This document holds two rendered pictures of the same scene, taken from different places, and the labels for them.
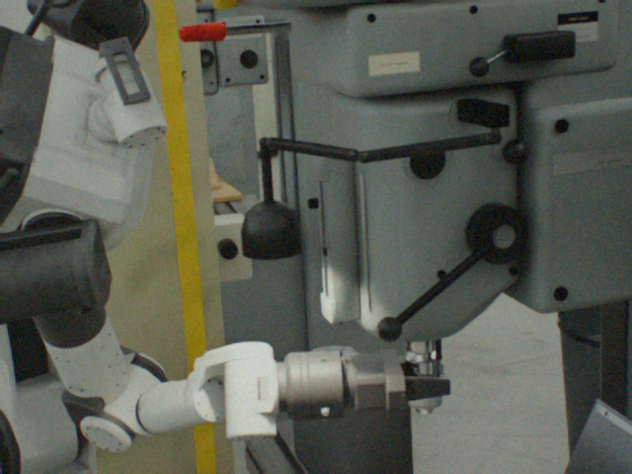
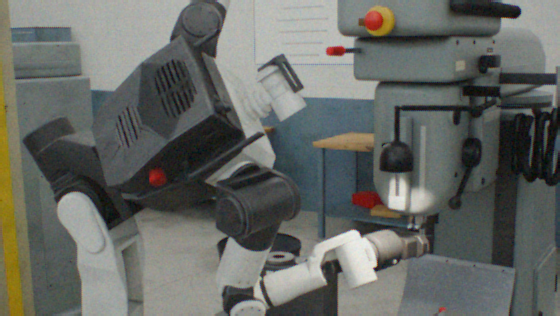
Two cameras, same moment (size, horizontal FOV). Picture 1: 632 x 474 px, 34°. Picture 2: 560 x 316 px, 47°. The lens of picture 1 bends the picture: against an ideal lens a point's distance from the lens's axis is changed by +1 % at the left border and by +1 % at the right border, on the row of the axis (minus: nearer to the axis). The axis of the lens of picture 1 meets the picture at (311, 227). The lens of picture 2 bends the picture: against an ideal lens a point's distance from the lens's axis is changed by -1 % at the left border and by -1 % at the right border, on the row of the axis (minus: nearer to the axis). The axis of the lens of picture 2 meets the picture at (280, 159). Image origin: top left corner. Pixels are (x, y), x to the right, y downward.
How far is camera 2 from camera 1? 1.13 m
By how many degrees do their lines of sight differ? 39
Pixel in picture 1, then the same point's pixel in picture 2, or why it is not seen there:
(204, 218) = (20, 211)
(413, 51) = (463, 60)
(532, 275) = (474, 173)
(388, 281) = (438, 181)
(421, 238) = (452, 156)
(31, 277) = (271, 201)
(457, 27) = (471, 50)
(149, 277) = not seen: outside the picture
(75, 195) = (259, 151)
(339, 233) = not seen: hidden behind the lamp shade
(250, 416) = (369, 270)
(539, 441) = not seen: outside the picture
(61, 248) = (276, 182)
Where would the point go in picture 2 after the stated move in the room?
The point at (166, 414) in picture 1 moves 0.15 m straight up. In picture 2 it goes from (293, 288) to (292, 223)
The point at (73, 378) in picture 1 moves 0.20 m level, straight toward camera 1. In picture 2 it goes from (248, 274) to (329, 294)
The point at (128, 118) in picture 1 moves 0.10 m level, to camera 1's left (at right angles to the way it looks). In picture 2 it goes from (295, 100) to (257, 104)
